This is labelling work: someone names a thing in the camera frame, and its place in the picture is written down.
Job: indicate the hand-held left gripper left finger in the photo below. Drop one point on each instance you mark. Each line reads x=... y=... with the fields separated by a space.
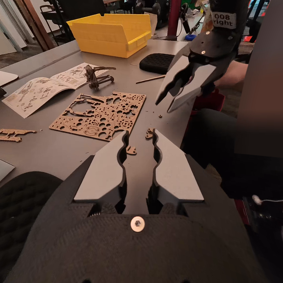
x=99 y=176

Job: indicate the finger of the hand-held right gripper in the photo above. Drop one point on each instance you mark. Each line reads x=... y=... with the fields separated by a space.
x=194 y=88
x=174 y=73

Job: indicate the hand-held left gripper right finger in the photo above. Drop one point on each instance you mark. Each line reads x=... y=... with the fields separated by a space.
x=176 y=176

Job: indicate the small notched wooden part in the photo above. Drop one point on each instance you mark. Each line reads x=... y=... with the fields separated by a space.
x=149 y=133
x=132 y=151

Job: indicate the person's right forearm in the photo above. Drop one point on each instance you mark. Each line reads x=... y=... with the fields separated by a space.
x=234 y=73

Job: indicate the wooden parts sheet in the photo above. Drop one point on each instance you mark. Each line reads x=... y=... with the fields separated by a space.
x=104 y=111

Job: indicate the dark wooden model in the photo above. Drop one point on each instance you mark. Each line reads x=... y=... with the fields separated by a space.
x=92 y=76

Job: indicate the person's right hand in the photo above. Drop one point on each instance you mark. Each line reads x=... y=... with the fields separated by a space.
x=189 y=80

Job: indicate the red bag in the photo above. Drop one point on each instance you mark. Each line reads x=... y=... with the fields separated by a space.
x=212 y=101

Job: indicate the thin wooden stick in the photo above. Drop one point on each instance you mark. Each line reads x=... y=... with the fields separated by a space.
x=150 y=79

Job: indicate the blue tape roll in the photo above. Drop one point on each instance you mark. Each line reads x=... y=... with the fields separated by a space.
x=187 y=37

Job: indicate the red metal pole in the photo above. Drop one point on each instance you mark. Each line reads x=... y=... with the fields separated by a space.
x=174 y=17

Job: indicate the yellow plastic bin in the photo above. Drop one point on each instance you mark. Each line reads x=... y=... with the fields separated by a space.
x=99 y=42

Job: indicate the white cardboard tray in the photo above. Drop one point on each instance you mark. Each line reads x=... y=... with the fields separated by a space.
x=5 y=170

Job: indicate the instruction booklet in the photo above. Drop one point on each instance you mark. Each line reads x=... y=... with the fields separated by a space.
x=33 y=97

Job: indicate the black office chair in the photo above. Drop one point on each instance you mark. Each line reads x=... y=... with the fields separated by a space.
x=57 y=26

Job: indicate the white flat board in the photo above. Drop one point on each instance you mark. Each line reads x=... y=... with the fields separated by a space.
x=7 y=78

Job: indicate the long wooden frame scrap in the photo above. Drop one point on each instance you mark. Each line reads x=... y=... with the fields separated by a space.
x=13 y=132

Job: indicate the brown wooden door frame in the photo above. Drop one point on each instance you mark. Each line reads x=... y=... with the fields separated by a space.
x=33 y=24

